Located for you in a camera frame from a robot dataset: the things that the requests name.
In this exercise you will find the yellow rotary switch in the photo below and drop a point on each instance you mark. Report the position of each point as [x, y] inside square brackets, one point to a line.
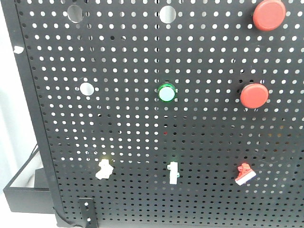
[106, 170]

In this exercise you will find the red rotary switch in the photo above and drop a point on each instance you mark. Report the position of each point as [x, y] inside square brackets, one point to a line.
[245, 173]

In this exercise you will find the black perforated pegboard panel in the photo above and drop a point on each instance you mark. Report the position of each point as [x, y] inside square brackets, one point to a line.
[90, 71]

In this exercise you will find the green round push button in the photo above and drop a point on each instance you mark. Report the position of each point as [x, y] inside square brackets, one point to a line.
[166, 92]

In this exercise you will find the lower red mushroom button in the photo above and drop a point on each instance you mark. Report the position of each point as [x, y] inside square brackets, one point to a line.
[254, 95]

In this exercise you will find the red mushroom button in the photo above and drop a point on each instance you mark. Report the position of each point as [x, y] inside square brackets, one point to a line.
[254, 95]
[269, 15]

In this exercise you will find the black open tray box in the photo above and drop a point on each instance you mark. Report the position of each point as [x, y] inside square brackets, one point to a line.
[28, 190]

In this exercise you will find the upper red mushroom button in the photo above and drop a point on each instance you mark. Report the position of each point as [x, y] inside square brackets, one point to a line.
[269, 15]

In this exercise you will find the white green rotary switch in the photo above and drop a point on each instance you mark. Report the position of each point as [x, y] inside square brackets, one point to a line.
[174, 172]

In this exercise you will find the left black clamp bracket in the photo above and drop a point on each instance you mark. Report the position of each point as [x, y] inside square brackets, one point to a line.
[87, 208]

